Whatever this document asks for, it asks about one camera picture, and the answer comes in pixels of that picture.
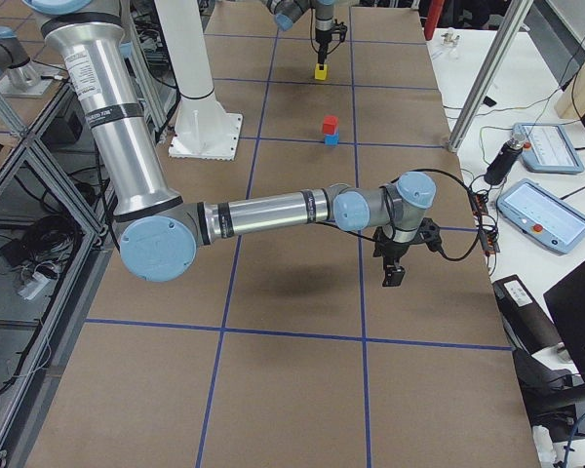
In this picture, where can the aluminium frame post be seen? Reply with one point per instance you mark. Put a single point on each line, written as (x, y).
(498, 50)

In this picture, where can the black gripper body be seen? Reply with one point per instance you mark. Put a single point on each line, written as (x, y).
(323, 39)
(396, 253)

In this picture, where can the black cylinder device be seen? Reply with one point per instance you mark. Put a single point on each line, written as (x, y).
(504, 160)

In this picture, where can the black box with label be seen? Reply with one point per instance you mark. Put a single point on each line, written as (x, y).
(526, 319)

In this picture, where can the near teach pendant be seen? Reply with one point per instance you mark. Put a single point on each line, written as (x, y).
(543, 217)

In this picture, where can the white camera post with base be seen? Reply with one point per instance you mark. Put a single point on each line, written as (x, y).
(203, 129)

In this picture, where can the orange black electronics board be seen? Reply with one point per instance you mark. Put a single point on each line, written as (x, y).
(487, 225)

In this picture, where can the teach pendant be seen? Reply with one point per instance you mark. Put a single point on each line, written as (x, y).
(548, 149)
(543, 217)

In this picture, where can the yellow block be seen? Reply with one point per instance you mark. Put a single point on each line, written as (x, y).
(321, 72)

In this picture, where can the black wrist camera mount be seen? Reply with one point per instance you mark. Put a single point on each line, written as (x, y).
(431, 234)

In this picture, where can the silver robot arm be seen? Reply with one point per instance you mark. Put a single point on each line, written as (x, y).
(287, 12)
(160, 233)

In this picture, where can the blue block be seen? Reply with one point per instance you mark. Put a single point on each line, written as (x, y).
(331, 139)

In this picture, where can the far teach pendant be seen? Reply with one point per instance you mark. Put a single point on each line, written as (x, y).
(548, 149)

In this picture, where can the red block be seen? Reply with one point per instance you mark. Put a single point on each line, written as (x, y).
(330, 125)

